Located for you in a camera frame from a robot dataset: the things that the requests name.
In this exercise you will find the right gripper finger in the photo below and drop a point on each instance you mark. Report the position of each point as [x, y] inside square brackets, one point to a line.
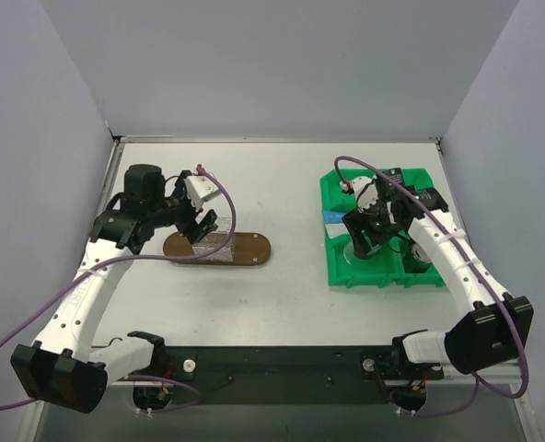
[376, 241]
[360, 245]

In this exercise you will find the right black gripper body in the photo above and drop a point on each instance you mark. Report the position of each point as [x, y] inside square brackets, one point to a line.
[371, 221]

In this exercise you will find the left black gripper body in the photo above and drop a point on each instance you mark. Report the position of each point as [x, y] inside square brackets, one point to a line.
[188, 215]

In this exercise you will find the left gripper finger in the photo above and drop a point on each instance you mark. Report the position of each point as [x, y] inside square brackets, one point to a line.
[208, 223]
[196, 231]

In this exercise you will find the clear acrylic organizer box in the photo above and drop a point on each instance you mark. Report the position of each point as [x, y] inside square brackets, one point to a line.
[214, 245]

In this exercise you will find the clear plastic cup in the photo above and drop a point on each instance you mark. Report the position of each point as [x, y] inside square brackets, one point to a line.
[352, 256]

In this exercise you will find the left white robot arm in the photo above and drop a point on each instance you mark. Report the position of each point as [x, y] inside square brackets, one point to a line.
[61, 366]

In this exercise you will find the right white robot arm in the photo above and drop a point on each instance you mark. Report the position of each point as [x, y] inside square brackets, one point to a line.
[493, 326]

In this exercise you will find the blue white toothpaste tube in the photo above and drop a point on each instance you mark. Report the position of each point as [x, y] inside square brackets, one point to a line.
[333, 223]

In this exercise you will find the brown oval wooden tray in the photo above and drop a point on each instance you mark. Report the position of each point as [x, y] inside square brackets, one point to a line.
[252, 249]

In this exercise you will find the green plastic divided bin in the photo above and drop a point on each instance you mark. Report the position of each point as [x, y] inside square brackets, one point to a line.
[388, 266]

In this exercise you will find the black cylindrical cup in bin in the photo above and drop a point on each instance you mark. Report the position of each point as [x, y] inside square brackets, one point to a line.
[417, 259]

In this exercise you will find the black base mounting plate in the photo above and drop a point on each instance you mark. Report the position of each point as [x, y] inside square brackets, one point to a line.
[280, 375]

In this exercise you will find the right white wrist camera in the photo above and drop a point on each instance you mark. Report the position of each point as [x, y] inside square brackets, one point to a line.
[365, 193]

